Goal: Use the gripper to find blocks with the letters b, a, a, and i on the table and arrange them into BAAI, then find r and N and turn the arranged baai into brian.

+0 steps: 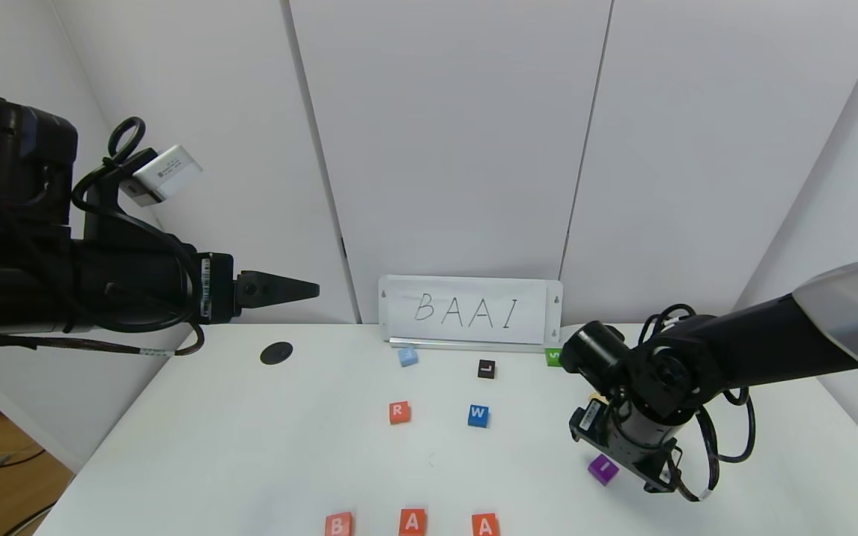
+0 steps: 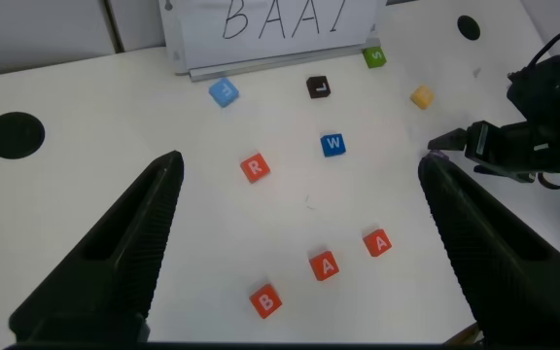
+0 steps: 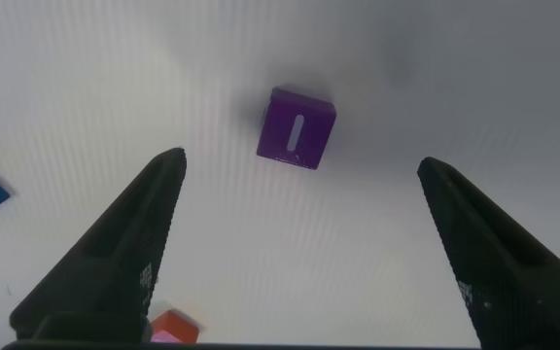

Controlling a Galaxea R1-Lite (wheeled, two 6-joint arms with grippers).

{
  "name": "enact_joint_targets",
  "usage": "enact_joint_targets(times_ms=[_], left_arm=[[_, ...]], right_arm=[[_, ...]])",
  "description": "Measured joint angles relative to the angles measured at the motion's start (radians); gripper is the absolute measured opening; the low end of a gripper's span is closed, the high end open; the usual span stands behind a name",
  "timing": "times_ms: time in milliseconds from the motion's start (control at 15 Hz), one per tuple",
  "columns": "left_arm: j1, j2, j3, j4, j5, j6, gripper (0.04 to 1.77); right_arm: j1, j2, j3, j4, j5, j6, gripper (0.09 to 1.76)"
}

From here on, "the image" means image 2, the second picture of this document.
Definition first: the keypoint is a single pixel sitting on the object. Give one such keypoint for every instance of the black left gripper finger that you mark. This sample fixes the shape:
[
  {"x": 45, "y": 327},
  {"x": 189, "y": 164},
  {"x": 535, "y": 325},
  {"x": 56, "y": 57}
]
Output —
[{"x": 119, "y": 253}]

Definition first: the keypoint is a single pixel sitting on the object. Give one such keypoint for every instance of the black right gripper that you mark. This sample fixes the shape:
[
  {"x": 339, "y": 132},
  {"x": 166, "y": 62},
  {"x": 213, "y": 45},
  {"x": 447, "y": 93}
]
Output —
[{"x": 528, "y": 146}]

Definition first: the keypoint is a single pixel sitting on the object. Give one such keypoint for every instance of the orange letter A block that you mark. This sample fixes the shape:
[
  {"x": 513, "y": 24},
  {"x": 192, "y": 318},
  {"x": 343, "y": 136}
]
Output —
[
  {"x": 377, "y": 242},
  {"x": 324, "y": 265}
]

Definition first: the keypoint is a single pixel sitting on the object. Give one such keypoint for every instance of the orange letter B block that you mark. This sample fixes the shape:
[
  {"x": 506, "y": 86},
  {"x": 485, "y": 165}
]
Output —
[{"x": 265, "y": 301}]

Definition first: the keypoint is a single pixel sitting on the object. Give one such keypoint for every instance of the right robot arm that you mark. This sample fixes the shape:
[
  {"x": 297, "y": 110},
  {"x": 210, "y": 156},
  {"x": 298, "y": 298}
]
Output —
[{"x": 552, "y": 92}]

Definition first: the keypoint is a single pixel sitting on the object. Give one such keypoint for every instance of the white paper reading BAAI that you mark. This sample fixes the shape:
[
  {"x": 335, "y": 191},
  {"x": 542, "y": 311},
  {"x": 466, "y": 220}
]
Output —
[{"x": 280, "y": 48}]

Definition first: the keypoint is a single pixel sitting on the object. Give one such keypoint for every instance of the yellow letter block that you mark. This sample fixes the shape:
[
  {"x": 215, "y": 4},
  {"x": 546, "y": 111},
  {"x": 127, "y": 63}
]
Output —
[{"x": 422, "y": 97}]

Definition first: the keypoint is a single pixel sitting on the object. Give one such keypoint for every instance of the black round table grommet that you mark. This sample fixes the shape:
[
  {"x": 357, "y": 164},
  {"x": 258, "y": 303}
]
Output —
[
  {"x": 14, "y": 135},
  {"x": 468, "y": 27}
]

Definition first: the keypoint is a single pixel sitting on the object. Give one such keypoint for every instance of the orange letter R block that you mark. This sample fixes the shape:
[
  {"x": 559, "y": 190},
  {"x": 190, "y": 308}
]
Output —
[{"x": 255, "y": 167}]

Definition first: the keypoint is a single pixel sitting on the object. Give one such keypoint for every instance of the blue letter W block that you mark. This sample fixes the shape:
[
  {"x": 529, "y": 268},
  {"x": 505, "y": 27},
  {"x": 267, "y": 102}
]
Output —
[{"x": 333, "y": 145}]

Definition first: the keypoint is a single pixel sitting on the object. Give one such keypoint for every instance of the green letter S block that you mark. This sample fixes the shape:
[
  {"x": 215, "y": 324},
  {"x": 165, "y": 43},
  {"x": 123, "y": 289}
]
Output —
[{"x": 374, "y": 57}]

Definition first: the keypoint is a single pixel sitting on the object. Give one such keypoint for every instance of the light blue letter block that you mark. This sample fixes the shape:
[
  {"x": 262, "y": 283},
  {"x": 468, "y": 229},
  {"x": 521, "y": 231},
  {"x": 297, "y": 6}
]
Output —
[{"x": 224, "y": 91}]

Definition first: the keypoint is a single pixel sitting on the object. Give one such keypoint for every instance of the black letter L block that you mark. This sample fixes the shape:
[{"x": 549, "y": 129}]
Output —
[{"x": 319, "y": 87}]

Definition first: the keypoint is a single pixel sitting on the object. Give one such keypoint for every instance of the white sign holder board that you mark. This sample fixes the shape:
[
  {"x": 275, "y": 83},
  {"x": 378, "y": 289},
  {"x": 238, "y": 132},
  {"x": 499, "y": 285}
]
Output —
[{"x": 170, "y": 34}]

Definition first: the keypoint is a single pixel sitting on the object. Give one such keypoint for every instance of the aluminium sign holder rail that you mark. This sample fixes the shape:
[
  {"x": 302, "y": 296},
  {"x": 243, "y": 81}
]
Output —
[{"x": 280, "y": 63}]

